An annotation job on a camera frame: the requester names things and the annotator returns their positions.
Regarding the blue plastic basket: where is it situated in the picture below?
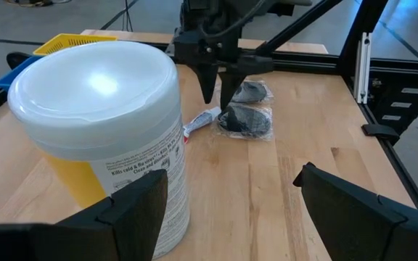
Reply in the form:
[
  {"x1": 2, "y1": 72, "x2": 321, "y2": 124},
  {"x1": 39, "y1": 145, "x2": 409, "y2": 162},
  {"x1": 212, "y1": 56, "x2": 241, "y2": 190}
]
[{"x1": 0, "y1": 54, "x2": 44, "y2": 92}]

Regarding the yellow plastic basket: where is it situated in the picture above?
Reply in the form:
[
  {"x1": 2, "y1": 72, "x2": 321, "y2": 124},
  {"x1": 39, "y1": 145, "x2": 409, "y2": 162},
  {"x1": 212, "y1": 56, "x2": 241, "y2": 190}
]
[{"x1": 32, "y1": 33, "x2": 119, "y2": 57}]

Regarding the white toothpaste tube red end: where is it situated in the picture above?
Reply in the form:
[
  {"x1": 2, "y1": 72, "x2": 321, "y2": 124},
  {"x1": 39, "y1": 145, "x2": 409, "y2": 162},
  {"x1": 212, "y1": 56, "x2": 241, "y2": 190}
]
[{"x1": 182, "y1": 105, "x2": 224, "y2": 144}]

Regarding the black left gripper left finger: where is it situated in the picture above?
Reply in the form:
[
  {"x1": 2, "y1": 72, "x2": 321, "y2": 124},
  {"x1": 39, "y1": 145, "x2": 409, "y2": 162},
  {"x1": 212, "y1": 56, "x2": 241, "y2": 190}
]
[{"x1": 0, "y1": 168, "x2": 169, "y2": 261}]

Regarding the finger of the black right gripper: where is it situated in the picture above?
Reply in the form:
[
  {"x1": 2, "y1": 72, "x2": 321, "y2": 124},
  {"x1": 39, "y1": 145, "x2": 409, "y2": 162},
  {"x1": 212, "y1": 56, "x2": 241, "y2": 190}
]
[
  {"x1": 218, "y1": 70, "x2": 249, "y2": 112},
  {"x1": 189, "y1": 63, "x2": 219, "y2": 105}
]

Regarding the black upright frame post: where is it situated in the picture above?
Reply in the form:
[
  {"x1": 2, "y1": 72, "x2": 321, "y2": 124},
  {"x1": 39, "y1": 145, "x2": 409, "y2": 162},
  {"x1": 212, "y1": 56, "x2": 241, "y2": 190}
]
[{"x1": 337, "y1": 0, "x2": 391, "y2": 75}]

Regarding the black diagonal frame strut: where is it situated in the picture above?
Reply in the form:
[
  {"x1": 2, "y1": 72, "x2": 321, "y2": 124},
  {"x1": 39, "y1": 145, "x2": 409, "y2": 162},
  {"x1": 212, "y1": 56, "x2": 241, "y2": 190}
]
[{"x1": 255, "y1": 0, "x2": 344, "y2": 57}]

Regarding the black rail clip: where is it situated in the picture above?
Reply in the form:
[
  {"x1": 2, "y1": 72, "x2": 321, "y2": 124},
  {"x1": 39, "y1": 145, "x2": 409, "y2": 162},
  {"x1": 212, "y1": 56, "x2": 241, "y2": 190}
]
[{"x1": 361, "y1": 123, "x2": 401, "y2": 146}]

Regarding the silver upright bracket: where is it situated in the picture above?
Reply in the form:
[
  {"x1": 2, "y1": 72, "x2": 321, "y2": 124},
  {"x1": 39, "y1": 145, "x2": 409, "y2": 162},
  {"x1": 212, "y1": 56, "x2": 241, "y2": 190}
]
[{"x1": 352, "y1": 31, "x2": 372, "y2": 105}]

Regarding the black aluminium table frame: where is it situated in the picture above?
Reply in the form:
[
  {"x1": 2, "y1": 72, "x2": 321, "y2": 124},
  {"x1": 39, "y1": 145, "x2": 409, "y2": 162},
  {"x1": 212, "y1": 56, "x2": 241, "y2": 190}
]
[{"x1": 0, "y1": 34, "x2": 418, "y2": 215}]

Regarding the white disinfecting wipes canister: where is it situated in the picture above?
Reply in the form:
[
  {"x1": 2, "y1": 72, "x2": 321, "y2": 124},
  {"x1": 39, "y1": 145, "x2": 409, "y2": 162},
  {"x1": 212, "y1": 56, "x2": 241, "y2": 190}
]
[{"x1": 7, "y1": 40, "x2": 192, "y2": 260}]

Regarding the black frame handle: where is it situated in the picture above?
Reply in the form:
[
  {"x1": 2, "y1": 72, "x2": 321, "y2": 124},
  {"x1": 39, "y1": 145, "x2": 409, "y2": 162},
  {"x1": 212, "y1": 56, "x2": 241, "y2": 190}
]
[{"x1": 6, "y1": 51, "x2": 33, "y2": 70}]

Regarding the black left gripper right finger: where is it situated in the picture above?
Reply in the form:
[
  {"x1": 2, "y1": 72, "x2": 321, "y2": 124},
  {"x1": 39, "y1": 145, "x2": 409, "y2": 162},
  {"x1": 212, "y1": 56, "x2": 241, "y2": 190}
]
[{"x1": 292, "y1": 162, "x2": 418, "y2": 261}]

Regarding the grey right gripper cable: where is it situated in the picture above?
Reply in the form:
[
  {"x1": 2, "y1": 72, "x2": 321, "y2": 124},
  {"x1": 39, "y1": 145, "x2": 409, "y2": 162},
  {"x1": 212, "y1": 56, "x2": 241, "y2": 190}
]
[{"x1": 198, "y1": 0, "x2": 268, "y2": 40}]

